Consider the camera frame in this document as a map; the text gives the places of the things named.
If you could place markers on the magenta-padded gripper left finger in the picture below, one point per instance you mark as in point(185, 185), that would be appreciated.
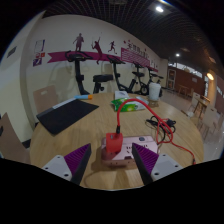
point(60, 165)

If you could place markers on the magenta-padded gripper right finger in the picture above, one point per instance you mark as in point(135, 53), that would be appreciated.
point(163, 165)

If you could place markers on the red charger block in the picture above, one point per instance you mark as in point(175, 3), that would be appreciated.
point(114, 143)

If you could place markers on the pink power strip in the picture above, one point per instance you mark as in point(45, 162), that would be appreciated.
point(140, 144)

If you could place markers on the black desk mat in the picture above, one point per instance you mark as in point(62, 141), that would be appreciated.
point(65, 115)

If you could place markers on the light wooden chair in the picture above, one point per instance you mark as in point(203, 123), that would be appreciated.
point(45, 98)
point(11, 141)

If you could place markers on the round wooden coaster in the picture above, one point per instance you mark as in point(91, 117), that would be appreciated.
point(153, 103)

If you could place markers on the green wet wipes pack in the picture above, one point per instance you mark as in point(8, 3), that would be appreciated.
point(131, 106)

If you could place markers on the wooden chairs and tables group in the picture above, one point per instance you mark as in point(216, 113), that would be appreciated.
point(208, 115)

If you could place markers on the blue and orange marker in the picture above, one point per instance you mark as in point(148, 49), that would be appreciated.
point(83, 97)

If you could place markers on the white cup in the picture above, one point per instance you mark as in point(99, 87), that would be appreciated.
point(154, 91)

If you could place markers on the black exercise bike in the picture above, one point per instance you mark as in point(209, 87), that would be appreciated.
point(116, 71)
point(78, 71)
point(142, 87)
point(154, 77)

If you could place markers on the white tissue box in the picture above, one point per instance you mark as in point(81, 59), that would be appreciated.
point(121, 94)

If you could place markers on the ceiling lights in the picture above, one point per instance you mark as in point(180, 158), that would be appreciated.
point(159, 9)

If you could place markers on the magenta sports wall decal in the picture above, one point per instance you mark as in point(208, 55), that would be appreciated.
point(133, 56)

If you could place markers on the wall posters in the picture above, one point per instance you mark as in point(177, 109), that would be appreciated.
point(38, 50)

